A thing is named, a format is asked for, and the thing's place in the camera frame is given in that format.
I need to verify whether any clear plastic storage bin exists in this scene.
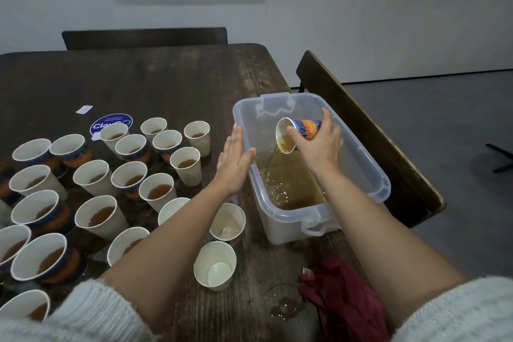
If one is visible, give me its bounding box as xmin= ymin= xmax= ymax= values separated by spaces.
xmin=232 ymin=91 xmax=392 ymax=246

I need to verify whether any dark wooden chair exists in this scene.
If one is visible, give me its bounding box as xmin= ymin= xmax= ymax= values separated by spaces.
xmin=61 ymin=27 xmax=229 ymax=51
xmin=297 ymin=50 xmax=447 ymax=228

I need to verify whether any dark red cloth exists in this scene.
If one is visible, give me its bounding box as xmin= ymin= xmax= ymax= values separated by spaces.
xmin=298 ymin=255 xmax=391 ymax=342

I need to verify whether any round white side table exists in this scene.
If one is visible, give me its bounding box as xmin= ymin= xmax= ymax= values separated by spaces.
xmin=486 ymin=143 xmax=513 ymax=174

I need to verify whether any person's left hand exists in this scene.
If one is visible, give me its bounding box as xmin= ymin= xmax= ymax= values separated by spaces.
xmin=215 ymin=123 xmax=258 ymax=198

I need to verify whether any person's right forearm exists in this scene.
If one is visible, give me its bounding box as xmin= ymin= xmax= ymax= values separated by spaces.
xmin=324 ymin=165 xmax=513 ymax=342

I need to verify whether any round blue sticker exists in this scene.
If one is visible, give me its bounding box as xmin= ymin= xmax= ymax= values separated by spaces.
xmin=89 ymin=112 xmax=135 ymax=140

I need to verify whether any group of paper cups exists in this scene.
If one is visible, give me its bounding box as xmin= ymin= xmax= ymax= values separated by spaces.
xmin=0 ymin=116 xmax=213 ymax=323

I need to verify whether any orange blue patterned paper cup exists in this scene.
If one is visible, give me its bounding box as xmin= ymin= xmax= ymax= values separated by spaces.
xmin=275 ymin=116 xmax=322 ymax=154

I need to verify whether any dark wooden table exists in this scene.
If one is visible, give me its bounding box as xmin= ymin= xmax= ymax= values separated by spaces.
xmin=0 ymin=43 xmax=402 ymax=342

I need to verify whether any person's left forearm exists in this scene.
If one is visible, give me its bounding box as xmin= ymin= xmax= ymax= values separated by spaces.
xmin=0 ymin=189 xmax=242 ymax=342

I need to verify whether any person's right hand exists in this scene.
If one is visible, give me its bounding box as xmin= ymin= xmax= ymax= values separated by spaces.
xmin=287 ymin=107 xmax=346 ymax=178

